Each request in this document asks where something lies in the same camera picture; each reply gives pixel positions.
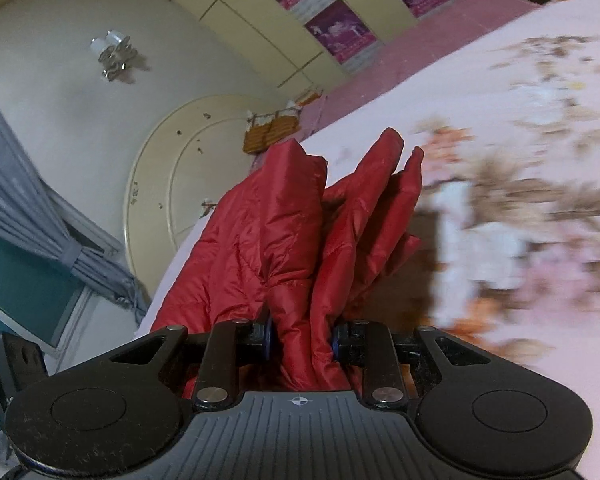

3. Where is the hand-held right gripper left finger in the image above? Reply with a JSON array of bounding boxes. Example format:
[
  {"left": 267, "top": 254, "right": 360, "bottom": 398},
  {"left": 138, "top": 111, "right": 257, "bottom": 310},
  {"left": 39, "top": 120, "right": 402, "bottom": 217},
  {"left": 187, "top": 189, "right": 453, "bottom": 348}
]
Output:
[{"left": 111, "top": 316, "right": 276, "bottom": 411}]

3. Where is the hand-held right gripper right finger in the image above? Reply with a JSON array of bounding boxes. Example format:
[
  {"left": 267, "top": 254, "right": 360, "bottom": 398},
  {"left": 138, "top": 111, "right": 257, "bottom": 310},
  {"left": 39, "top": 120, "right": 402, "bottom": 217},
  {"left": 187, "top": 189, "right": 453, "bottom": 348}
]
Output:
[{"left": 330, "top": 319, "right": 491, "bottom": 411}]

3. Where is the red puffer jacket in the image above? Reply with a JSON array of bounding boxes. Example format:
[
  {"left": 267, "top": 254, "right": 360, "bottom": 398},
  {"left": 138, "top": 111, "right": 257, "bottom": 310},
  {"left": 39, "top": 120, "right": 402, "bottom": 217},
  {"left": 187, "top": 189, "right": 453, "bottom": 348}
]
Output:
[{"left": 150, "top": 127, "right": 426, "bottom": 393}]

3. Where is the window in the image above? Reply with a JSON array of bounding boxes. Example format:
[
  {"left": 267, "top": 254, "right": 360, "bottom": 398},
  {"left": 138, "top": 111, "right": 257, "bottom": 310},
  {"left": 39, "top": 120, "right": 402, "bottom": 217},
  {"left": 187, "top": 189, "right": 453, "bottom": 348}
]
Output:
[{"left": 0, "top": 230, "right": 88, "bottom": 361}]

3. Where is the grey curtain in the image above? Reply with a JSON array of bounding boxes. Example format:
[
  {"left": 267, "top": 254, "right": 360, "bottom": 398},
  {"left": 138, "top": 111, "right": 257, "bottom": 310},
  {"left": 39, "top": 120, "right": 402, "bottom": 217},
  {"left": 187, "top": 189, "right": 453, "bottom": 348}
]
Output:
[{"left": 0, "top": 77, "right": 148, "bottom": 326}]

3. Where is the cream bed headboard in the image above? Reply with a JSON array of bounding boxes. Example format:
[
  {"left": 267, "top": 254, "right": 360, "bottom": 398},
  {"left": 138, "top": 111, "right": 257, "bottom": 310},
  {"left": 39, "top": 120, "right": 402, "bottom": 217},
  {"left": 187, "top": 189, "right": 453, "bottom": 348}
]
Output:
[{"left": 122, "top": 94, "right": 306, "bottom": 306}]

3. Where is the floral printed bed sheet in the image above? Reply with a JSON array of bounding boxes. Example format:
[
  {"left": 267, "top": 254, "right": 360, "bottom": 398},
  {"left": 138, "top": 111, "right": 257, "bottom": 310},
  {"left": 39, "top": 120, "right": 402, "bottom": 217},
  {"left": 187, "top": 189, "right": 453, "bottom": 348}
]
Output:
[{"left": 135, "top": 0, "right": 600, "bottom": 480}]

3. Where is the pink bed sheet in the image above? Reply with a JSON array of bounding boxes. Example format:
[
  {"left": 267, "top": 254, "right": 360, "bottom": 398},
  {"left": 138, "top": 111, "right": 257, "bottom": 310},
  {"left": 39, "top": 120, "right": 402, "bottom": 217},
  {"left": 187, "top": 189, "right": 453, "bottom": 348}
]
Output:
[{"left": 300, "top": 0, "right": 541, "bottom": 141}]

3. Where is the ceiling light fixture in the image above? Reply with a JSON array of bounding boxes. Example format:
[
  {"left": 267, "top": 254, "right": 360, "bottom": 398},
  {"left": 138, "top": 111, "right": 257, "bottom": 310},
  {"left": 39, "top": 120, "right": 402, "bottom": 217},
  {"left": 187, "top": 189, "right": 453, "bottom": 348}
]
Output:
[{"left": 90, "top": 30, "right": 146, "bottom": 83}]

